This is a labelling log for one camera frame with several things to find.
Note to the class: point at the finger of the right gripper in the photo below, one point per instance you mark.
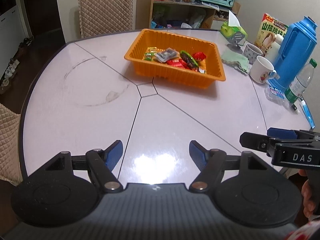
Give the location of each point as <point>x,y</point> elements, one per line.
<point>256,142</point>
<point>281,133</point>

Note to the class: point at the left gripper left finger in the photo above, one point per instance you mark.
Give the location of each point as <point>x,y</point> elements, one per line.
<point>101,164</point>

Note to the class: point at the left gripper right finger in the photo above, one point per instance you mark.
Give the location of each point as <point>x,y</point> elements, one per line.
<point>210,164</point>

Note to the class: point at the red pyramid snack packet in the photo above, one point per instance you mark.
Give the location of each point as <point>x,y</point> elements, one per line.
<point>199,56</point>

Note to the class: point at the red patterned snack packet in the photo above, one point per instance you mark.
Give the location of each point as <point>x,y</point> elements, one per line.
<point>179,63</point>

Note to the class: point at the green black snack packet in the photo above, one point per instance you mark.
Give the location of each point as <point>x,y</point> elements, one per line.
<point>188,59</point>

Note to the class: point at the grey clear snack packet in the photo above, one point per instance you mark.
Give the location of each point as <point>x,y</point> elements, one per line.
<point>163,56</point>

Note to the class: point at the yellow candy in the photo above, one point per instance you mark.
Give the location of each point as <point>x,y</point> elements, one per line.
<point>149,54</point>

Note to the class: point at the right hand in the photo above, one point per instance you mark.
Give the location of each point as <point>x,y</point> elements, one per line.
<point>308,203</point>

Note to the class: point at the clear plastic pack blue label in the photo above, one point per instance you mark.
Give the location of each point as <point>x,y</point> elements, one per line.
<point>275,95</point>

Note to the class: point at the green label water bottle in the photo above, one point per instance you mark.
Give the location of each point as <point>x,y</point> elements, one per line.
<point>300,82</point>

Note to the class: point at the white cartoon mug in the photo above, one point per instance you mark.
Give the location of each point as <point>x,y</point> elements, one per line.
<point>262,70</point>

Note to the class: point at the green folded cloth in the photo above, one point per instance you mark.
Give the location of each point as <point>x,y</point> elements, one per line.
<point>236,60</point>

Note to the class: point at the patterned white mug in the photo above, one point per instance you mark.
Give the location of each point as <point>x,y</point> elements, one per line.
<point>252,52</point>

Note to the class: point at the blue thermos jug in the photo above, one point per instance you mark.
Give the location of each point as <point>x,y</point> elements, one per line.
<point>297,46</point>

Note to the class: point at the orange plastic tray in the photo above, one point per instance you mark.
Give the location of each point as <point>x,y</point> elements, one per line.
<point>209,70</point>

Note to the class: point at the walnut snack box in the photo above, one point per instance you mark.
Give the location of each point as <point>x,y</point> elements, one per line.
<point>270,27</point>

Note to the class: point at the grey phone stand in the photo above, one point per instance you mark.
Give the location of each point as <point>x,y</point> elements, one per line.
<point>234,42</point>

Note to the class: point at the green tissue pack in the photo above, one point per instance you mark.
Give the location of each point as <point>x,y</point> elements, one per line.
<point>231,26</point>

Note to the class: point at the quilted beige chair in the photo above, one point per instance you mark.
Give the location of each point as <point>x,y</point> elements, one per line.
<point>98,17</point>

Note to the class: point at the white cabinet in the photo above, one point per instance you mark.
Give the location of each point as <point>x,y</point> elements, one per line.
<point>11,35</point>

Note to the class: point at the wooden shelf unit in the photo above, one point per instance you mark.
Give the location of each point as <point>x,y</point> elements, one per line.
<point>172,13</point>

